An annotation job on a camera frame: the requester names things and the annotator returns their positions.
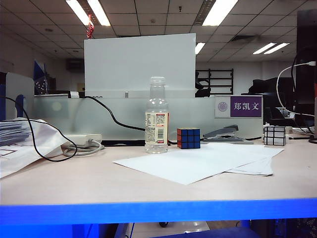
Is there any colourful Rubik's cube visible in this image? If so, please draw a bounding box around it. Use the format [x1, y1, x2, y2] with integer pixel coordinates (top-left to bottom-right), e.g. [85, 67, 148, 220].
[176, 127, 201, 150]

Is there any white power strip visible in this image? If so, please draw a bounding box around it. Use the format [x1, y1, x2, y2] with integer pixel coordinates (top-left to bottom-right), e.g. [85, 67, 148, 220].
[63, 133, 103, 147]

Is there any black bulky bag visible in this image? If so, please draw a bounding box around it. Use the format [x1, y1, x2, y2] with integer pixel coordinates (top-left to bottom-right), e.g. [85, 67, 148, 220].
[248, 77, 298, 96]

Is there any blue table edge strip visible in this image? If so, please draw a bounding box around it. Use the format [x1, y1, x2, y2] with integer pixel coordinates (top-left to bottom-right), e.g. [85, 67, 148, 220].
[0, 198, 317, 225]

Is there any white paper sheet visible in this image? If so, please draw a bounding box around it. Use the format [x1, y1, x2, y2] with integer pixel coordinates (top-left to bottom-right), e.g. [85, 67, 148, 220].
[112, 143, 269, 185]
[226, 158, 273, 177]
[203, 142, 285, 174]

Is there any purple and white name plate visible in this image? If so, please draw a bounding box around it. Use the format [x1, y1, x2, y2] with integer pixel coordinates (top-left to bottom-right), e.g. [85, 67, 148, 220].
[214, 95, 263, 119]

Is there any white board panel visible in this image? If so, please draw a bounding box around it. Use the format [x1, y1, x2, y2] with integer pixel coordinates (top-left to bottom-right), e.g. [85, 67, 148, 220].
[83, 33, 197, 99]

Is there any black partition base strip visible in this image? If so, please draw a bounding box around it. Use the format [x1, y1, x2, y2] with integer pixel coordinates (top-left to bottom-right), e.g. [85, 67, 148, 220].
[101, 139, 179, 146]

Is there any white rounded partition panel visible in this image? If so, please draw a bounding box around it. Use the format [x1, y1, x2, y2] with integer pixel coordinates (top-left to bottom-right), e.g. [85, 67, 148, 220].
[5, 72, 35, 119]

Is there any grey stapler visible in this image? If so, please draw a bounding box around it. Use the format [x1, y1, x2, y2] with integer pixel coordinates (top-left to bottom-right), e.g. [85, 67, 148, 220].
[202, 124, 255, 145]

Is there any silver mirror cube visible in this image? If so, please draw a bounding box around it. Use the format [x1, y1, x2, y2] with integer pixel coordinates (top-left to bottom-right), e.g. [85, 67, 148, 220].
[263, 125, 288, 146]

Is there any white USB cable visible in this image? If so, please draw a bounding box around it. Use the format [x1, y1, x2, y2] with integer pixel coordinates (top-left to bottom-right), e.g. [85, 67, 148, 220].
[276, 61, 317, 117]

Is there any red hanging ornament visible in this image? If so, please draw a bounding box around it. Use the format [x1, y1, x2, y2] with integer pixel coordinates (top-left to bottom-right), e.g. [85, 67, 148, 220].
[85, 14, 95, 39]

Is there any clear plastic bottle with label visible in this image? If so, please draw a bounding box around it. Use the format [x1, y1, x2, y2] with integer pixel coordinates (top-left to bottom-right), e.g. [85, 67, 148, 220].
[145, 76, 170, 154]

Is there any blue triangular poster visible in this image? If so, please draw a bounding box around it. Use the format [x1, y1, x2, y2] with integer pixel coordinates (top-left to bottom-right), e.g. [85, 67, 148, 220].
[34, 60, 50, 95]

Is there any dark wall air conditioner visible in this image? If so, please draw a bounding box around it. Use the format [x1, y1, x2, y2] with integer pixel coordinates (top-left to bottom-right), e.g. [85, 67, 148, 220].
[66, 59, 85, 72]

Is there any black shelf rack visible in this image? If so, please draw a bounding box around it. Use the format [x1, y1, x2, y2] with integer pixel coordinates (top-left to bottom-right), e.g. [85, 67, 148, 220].
[198, 68, 234, 95]

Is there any thick black cable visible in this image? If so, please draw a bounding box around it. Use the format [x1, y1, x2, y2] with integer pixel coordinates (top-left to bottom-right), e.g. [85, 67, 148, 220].
[84, 95, 178, 146]

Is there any grey power strip cable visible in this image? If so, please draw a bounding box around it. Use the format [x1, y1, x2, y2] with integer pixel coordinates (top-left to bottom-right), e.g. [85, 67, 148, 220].
[61, 139, 106, 157]

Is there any black office chair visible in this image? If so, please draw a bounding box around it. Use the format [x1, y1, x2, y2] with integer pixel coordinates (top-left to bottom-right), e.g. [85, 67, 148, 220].
[195, 71, 211, 97]

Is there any black monitor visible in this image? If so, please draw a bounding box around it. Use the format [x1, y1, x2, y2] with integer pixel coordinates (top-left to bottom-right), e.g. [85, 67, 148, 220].
[296, 9, 317, 119]

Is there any twin tube ceiling light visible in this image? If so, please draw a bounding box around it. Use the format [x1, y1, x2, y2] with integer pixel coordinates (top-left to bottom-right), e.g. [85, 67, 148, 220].
[65, 0, 111, 27]
[253, 42, 290, 55]

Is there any stack of printed papers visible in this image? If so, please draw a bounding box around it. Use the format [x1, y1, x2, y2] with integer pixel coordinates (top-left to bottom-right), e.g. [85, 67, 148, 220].
[0, 120, 32, 147]
[0, 119, 75, 179]

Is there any frosted glass desk partition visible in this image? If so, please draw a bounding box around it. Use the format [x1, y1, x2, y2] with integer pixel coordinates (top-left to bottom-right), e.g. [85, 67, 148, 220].
[33, 94, 263, 141]

